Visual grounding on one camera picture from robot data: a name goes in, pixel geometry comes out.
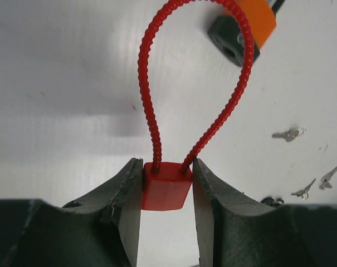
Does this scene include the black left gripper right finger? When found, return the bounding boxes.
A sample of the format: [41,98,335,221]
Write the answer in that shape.
[193,159,285,266]

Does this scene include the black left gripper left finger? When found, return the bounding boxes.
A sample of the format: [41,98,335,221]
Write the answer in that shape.
[62,158,143,266]

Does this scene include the red cable padlock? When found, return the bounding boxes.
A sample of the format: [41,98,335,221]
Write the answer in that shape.
[138,1,255,211]

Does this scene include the small silver key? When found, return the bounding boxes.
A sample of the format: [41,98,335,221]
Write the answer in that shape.
[271,127,305,142]

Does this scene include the silver key pair left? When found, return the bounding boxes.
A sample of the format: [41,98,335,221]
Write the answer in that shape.
[291,179,316,200]

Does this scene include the silver key pair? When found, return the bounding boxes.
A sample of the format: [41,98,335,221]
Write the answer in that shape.
[319,166,337,190]
[291,179,316,200]

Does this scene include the silver key pair right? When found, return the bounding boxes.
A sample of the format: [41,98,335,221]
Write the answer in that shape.
[319,166,337,190]

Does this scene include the orange black padlock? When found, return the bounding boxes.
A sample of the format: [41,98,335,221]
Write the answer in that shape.
[207,0,282,67]

